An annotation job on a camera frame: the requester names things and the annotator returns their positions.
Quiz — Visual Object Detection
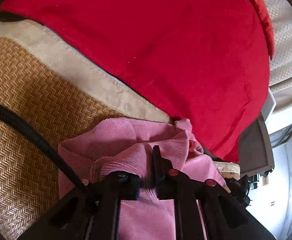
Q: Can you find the pink corduroy jacket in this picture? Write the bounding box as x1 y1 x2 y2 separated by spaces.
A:
58 118 225 239

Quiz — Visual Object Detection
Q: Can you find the grey bedside cabinet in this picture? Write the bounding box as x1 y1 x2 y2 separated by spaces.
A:
239 115 275 177

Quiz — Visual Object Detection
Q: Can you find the woven bamboo bed mat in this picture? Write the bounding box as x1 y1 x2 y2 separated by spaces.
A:
0 20 169 239

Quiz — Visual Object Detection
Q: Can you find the red blanket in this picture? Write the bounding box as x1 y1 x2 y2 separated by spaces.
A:
0 0 275 162

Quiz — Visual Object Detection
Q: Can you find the beige padded headboard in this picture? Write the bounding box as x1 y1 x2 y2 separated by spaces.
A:
264 0 292 113

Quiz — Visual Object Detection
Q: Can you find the black braided cable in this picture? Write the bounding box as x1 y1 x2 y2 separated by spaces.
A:
0 99 87 193

